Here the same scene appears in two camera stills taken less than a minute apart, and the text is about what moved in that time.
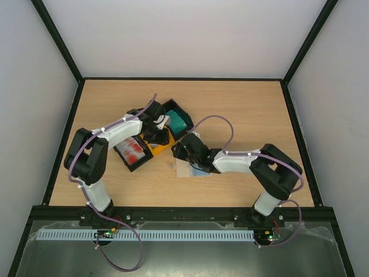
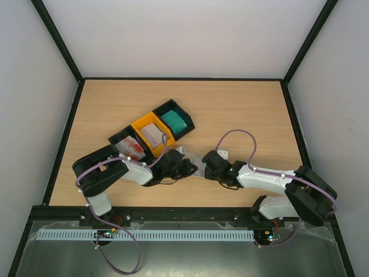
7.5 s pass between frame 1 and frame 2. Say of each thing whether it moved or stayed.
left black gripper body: moved
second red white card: stayed
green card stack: stayed
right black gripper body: moved
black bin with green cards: stayed
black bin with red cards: stayed
